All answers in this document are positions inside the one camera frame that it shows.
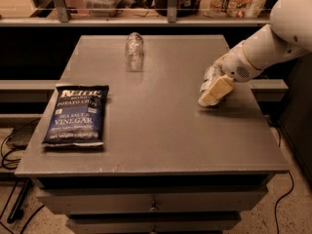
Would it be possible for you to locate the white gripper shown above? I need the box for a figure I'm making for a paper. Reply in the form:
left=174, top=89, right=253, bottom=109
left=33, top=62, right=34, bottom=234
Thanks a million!
left=198, top=40, right=262, bottom=106

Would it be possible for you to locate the silver green 7up can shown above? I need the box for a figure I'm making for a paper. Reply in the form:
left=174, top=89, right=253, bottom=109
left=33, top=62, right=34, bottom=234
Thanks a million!
left=200, top=65, right=224, bottom=98

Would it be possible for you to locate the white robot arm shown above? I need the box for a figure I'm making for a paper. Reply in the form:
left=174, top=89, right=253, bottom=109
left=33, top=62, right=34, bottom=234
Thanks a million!
left=198, top=0, right=312, bottom=106

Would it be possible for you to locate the colourful snack bag on shelf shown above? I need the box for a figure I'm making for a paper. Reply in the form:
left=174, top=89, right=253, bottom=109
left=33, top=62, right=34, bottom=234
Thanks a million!
left=204, top=0, right=266, bottom=19

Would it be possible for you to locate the blue kettle chip bag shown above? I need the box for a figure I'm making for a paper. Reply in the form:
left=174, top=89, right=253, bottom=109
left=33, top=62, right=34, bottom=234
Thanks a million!
left=42, top=86, right=109, bottom=147

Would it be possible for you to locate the clear plastic water bottle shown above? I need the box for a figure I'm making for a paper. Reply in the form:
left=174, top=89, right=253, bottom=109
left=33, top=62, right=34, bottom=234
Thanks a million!
left=125, top=32, right=144, bottom=72

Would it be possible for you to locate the grey upper drawer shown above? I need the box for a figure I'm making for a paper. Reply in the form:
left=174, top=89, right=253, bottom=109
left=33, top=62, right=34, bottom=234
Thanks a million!
left=37, top=186, right=268, bottom=215

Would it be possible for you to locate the grey drawer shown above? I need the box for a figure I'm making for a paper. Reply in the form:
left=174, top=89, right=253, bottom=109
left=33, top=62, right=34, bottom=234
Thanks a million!
left=37, top=186, right=268, bottom=215
left=66, top=213, right=241, bottom=234

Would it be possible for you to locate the grey lower drawer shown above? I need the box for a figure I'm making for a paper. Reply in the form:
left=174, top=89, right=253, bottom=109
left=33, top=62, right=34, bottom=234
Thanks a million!
left=66, top=213, right=241, bottom=234

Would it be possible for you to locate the black power adapter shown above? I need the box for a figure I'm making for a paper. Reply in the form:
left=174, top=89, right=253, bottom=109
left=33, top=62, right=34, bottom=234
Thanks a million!
left=6, top=125, right=34, bottom=148

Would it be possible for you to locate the black cable right floor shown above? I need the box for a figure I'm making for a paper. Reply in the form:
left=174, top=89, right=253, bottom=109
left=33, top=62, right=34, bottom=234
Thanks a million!
left=273, top=171, right=295, bottom=234

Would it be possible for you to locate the grey metal shelf frame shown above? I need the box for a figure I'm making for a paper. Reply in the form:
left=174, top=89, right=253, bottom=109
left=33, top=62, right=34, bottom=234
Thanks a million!
left=0, top=0, right=272, bottom=27

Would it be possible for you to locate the black cables left floor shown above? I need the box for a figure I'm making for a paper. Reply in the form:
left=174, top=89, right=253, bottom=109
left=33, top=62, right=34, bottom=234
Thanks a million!
left=0, top=119, right=45, bottom=234

